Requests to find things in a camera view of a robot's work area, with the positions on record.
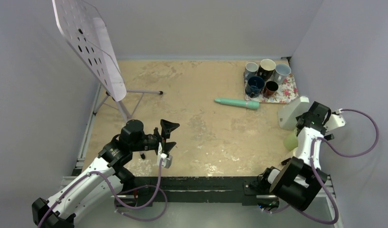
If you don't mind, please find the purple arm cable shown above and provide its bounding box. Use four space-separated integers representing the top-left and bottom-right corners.
288 108 379 225
36 159 164 228

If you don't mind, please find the white box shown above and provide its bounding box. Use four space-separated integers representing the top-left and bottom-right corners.
277 96 310 131

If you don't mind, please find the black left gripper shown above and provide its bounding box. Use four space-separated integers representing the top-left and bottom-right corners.
130 120 179 155

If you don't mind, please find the dark blue mug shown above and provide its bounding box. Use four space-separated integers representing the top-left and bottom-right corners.
245 76 265 98

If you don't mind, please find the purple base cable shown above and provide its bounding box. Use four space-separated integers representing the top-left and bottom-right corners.
114 184 168 221

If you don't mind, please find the lilac tripod stand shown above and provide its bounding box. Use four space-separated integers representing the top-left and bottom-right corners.
89 90 163 151

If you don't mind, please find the perforated calibration board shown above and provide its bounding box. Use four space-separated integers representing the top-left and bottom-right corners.
52 0 127 102

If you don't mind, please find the green mug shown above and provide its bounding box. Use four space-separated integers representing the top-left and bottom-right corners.
283 130 298 151

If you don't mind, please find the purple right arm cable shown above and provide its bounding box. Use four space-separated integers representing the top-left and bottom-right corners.
288 108 379 225

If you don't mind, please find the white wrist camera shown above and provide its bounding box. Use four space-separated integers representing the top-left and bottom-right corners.
157 145 172 169
324 109 346 132

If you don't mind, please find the brown mug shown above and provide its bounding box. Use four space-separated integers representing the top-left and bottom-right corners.
263 81 279 98

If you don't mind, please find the black mug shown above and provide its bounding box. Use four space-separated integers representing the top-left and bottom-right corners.
257 59 276 81

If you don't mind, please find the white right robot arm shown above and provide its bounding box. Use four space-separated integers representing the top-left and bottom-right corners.
259 102 331 211

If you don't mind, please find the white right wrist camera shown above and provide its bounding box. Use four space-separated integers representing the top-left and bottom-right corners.
324 109 346 132

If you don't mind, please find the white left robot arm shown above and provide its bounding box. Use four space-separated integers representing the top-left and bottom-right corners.
32 119 180 228

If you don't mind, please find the floral tray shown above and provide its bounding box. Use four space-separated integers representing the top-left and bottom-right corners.
244 74 299 104

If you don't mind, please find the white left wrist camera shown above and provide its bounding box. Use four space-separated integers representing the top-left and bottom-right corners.
157 145 172 169

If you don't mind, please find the mint green tube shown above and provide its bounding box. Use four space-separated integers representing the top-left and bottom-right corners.
214 98 260 110

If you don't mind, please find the light grey mug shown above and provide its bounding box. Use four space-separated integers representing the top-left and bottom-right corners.
271 64 292 85

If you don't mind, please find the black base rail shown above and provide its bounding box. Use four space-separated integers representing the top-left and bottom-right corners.
110 176 290 209

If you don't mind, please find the grey mug with lettering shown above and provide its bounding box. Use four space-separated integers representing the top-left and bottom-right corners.
243 62 259 80

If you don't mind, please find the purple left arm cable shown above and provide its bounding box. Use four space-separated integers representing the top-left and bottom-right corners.
36 159 164 228

